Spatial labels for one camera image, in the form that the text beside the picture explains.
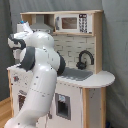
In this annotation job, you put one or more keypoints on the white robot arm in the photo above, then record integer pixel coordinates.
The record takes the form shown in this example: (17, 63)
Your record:
(37, 54)

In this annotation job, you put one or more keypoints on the wooden toy kitchen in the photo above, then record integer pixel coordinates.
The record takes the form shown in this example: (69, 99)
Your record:
(87, 97)

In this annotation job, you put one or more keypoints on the grey toy sink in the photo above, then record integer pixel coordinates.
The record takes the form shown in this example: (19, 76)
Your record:
(75, 74)

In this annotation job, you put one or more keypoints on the black toy faucet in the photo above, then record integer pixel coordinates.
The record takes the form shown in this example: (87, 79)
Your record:
(82, 63)

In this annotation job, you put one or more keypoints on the toy fridge door dispenser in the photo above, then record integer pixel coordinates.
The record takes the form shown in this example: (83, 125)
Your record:
(63, 106)

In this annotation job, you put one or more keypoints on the toy microwave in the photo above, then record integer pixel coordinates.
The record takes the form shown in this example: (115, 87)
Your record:
(73, 23)

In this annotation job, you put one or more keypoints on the grey range hood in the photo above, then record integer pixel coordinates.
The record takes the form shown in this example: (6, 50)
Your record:
(39, 24)

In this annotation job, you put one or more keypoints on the toy oven door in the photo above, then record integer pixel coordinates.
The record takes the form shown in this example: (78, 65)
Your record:
(21, 98)

